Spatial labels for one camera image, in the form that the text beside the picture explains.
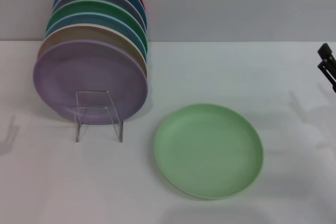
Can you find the light green plate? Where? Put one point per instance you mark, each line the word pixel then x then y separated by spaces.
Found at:
pixel 207 153

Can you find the tan plate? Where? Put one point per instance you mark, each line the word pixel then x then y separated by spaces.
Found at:
pixel 78 33

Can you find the lavender plate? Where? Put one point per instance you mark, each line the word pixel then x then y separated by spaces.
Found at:
pixel 78 77

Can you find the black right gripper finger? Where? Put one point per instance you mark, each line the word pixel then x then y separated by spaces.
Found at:
pixel 328 72
pixel 326 52

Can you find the dark green plate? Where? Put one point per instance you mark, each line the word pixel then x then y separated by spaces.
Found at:
pixel 92 6

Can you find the clear acrylic plate rack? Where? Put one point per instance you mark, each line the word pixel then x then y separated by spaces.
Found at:
pixel 120 132

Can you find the light blue plate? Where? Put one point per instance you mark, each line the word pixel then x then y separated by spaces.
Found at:
pixel 86 19

